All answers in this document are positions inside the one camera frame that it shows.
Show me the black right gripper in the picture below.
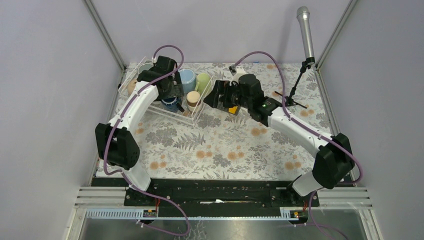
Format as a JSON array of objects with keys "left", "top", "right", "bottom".
[{"left": 202, "top": 80, "right": 252, "bottom": 110}]

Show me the dark blue mug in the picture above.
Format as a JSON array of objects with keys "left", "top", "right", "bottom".
[{"left": 160, "top": 97, "right": 185, "bottom": 113}]

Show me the cream brown steel tumbler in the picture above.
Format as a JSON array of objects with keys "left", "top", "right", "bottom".
[{"left": 186, "top": 91, "right": 201, "bottom": 113}]

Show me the light green mug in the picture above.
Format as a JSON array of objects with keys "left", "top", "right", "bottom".
[{"left": 195, "top": 72, "right": 211, "bottom": 96}]

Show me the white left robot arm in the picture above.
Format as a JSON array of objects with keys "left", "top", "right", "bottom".
[{"left": 95, "top": 55, "right": 183, "bottom": 206}]

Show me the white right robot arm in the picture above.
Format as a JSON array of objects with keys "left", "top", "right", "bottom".
[{"left": 203, "top": 74, "right": 355, "bottom": 206}]

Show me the light blue cup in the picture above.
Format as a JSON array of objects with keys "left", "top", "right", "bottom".
[{"left": 178, "top": 69, "right": 196, "bottom": 94}]

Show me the yellow lego block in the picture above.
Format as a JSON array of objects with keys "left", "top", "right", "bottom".
[{"left": 227, "top": 106, "right": 240, "bottom": 116}]

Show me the grey ceramic cup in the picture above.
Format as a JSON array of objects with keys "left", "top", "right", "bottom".
[{"left": 137, "top": 62, "right": 154, "bottom": 74}]

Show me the beige ceramic teapot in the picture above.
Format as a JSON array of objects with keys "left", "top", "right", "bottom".
[{"left": 126, "top": 78, "right": 138, "bottom": 96}]

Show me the floral table mat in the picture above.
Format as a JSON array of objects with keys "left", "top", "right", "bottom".
[{"left": 134, "top": 63, "right": 330, "bottom": 180}]

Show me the silver microphone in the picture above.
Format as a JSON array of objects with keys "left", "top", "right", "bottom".
[{"left": 296, "top": 6, "right": 315, "bottom": 65}]

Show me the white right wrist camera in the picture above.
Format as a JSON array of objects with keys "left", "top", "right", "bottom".
[{"left": 229, "top": 65, "right": 246, "bottom": 83}]

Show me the white wire dish rack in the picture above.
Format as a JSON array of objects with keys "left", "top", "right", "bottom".
[{"left": 116, "top": 57, "right": 206, "bottom": 127}]

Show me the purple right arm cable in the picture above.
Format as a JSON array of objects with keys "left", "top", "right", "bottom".
[{"left": 229, "top": 50, "right": 364, "bottom": 185}]

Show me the grey slotted cable duct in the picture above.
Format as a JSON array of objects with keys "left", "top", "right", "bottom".
[{"left": 86, "top": 207, "right": 299, "bottom": 221}]

